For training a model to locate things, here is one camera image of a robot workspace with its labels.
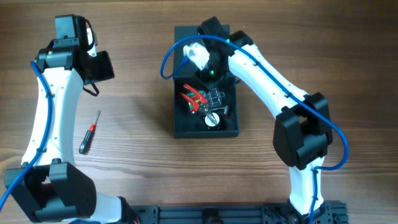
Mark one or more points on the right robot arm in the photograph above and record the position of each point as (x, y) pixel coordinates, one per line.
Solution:
(301, 131)

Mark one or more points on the red handled snips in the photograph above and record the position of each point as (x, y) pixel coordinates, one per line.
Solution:
(198, 101)

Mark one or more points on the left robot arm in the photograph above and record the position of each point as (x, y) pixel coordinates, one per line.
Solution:
(47, 186)

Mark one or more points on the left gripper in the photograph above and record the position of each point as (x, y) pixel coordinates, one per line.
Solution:
(101, 66)

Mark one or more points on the clear case coloured screwdrivers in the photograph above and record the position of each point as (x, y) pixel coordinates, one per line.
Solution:
(214, 97)

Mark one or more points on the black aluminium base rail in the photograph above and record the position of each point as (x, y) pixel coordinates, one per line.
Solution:
(268, 213)

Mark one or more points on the black red screwdriver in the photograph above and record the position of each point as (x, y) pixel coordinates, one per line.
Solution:
(86, 142)

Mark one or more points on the black round tape measure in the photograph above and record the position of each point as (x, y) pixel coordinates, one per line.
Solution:
(222, 122)

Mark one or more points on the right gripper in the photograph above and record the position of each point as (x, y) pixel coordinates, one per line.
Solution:
(216, 74)

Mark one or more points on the silver metal wrench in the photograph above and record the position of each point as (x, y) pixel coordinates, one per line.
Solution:
(222, 109)

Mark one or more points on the dark green open box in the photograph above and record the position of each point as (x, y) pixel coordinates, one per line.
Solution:
(188, 124)

